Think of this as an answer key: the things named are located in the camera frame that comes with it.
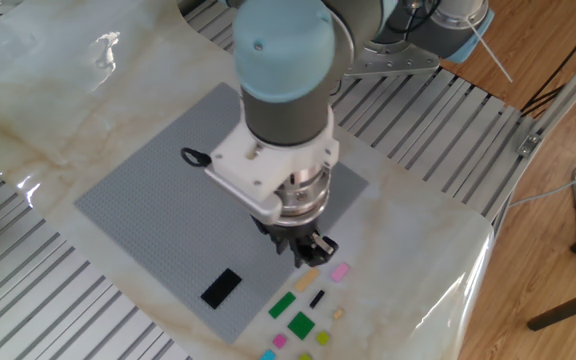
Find white zip tie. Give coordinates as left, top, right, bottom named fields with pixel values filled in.
left=465, top=17, right=514, bottom=84

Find black floor cables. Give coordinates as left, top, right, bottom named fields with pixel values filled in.
left=520, top=9, right=576, bottom=119

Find grey Lego baseplate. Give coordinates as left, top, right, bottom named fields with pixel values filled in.
left=74, top=82, right=369, bottom=345

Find square green Lego plate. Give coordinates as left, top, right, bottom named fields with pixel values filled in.
left=287, top=311, right=316, bottom=341

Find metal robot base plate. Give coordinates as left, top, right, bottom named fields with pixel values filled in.
left=342, top=39, right=442, bottom=79

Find long green Lego brick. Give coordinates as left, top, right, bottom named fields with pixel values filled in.
left=268, top=291, right=298, bottom=320

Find large black Lego plate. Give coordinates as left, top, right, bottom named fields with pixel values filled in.
left=200, top=268, right=243, bottom=310

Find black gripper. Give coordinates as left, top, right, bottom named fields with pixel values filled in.
left=250, top=214, right=340, bottom=269

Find grey floor cable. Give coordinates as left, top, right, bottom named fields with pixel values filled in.
left=507, top=171, right=576, bottom=209

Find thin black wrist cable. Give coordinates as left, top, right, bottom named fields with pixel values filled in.
left=180, top=146, right=213, bottom=169

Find marble pattern table cover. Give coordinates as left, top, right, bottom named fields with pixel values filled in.
left=0, top=0, right=494, bottom=360

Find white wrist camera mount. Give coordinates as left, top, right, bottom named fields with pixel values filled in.
left=203, top=119, right=340, bottom=226

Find long tan Lego brick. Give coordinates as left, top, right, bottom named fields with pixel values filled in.
left=293, top=267, right=321, bottom=293

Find light pink Lego brick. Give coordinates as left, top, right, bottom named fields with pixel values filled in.
left=330, top=262, right=352, bottom=284

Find aluminium frame profile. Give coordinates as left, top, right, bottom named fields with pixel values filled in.
left=515, top=32, right=576, bottom=160

